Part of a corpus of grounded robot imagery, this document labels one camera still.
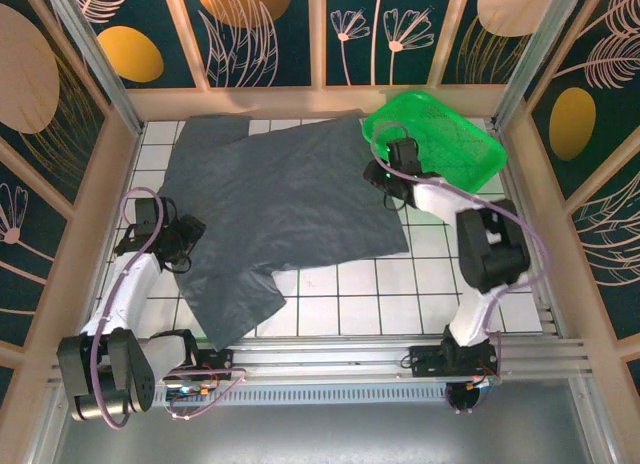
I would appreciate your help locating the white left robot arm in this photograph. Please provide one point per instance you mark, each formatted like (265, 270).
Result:
(131, 289)

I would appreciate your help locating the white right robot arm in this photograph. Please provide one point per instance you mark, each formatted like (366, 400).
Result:
(487, 249)

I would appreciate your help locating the aluminium corner post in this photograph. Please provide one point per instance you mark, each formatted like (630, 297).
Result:
(95, 59)
(540, 49)

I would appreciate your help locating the dark grey t-shirt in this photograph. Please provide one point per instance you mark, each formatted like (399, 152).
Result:
(290, 194)

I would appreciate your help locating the green plastic mesh basket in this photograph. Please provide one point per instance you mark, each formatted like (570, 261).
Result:
(450, 144)

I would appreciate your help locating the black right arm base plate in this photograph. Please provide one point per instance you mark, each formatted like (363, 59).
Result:
(425, 359)

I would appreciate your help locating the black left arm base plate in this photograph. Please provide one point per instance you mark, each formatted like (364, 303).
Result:
(217, 359)

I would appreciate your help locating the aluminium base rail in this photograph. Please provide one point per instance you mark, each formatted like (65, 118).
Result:
(325, 356)

